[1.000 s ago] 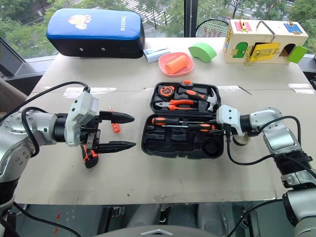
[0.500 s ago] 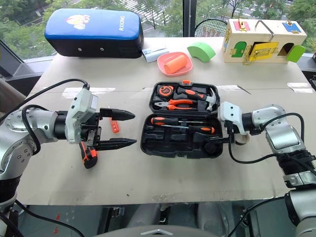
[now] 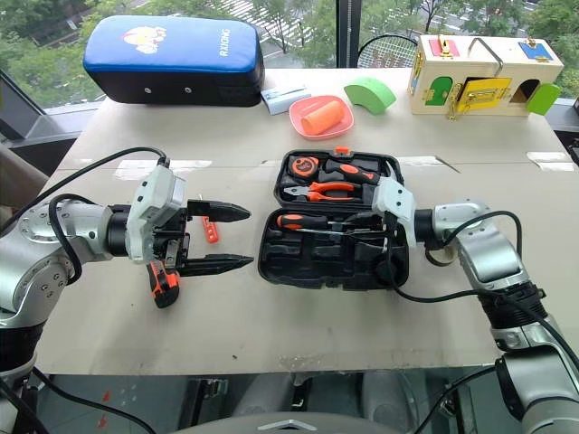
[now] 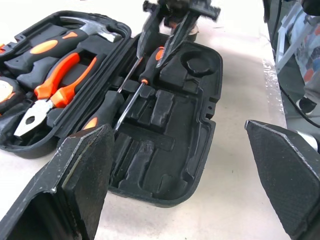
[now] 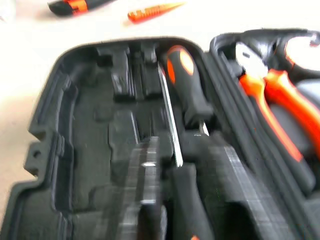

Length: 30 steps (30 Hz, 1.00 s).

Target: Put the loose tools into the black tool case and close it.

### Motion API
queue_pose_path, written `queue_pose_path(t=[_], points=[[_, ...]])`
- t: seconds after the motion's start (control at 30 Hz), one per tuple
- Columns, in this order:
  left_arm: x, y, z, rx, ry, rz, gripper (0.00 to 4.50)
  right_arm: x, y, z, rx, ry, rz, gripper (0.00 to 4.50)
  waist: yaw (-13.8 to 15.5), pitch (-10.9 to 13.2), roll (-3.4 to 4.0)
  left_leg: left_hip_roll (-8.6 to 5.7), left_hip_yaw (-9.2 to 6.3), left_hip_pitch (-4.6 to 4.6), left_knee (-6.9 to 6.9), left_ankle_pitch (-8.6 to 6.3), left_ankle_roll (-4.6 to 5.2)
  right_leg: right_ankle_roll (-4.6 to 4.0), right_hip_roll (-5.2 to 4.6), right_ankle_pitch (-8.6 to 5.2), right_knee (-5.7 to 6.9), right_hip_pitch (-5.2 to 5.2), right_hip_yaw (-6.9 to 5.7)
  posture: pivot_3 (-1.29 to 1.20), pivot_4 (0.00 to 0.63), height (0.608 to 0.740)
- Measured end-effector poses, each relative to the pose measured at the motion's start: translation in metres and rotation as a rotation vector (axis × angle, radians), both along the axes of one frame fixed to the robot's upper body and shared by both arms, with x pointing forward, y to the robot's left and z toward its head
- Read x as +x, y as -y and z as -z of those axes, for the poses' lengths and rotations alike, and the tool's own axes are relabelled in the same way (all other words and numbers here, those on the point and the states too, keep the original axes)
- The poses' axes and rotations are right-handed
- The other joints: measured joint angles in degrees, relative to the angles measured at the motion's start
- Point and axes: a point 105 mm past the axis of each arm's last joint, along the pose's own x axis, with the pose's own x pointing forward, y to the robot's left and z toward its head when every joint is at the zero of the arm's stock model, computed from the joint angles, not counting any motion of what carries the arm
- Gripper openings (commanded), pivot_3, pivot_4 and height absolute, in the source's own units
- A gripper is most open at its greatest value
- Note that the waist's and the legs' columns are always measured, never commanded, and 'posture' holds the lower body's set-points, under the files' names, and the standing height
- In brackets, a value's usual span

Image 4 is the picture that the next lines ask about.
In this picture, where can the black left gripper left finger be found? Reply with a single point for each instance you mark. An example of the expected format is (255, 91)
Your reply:
(75, 180)

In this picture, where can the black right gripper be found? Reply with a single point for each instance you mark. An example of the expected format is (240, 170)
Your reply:
(175, 7)

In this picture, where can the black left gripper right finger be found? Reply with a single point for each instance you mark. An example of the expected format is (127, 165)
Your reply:
(285, 175)

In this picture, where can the black plastic tool case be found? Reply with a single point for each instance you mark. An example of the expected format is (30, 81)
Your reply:
(175, 140)

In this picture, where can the black shoe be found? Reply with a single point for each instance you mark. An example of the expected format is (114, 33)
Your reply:
(306, 105)

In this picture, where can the black orange tape measure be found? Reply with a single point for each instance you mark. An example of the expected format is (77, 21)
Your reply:
(7, 92)

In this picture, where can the white metal frame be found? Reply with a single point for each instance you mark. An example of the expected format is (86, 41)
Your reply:
(287, 50)

